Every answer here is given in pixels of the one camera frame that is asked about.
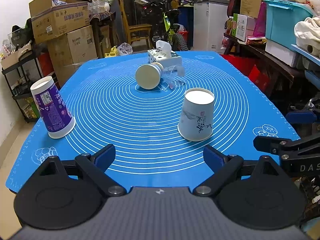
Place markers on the red paper bag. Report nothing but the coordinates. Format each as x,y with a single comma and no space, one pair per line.
249,68

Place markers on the dark wooden side table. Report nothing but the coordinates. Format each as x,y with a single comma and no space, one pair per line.
288,86

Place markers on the black green bicycle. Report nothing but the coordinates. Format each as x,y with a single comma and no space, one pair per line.
164,24

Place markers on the large open cardboard box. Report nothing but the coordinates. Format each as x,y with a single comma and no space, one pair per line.
53,18

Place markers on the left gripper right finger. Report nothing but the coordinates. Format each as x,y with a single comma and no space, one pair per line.
225,169

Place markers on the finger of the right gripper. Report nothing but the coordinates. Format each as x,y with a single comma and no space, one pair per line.
301,117
275,145

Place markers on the blue silicone baking mat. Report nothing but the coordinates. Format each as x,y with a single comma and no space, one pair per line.
110,108

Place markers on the purple paper cup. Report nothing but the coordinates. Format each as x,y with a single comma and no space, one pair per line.
57,118

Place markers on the white chest freezer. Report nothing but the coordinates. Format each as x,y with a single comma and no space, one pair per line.
210,17

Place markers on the pink plastic folder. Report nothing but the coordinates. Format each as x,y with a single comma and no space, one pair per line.
260,24

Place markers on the lower cardboard box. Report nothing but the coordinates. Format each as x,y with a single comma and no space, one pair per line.
69,51

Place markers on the black metal shelf rack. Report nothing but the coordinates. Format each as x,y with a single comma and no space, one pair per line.
18,79

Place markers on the yellow oil jug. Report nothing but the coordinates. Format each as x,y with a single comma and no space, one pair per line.
113,52

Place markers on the clear plastic cup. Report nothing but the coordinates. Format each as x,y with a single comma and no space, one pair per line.
174,76

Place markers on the white floral tissue box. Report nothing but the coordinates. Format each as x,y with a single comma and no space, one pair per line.
164,55

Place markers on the white blue yellow paper cup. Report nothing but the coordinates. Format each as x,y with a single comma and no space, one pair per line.
148,76

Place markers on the white paper cup ink print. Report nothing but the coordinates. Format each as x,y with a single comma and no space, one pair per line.
196,119

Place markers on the turquoise plastic storage bin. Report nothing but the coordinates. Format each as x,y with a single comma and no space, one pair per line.
281,18

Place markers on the red plastic bucket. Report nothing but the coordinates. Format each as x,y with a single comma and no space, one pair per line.
184,34

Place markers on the wooden chair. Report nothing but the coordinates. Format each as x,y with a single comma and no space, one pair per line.
134,33

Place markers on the green white product box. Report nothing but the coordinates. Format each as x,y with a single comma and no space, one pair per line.
239,26

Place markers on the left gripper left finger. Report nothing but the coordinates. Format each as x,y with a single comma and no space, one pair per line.
93,168

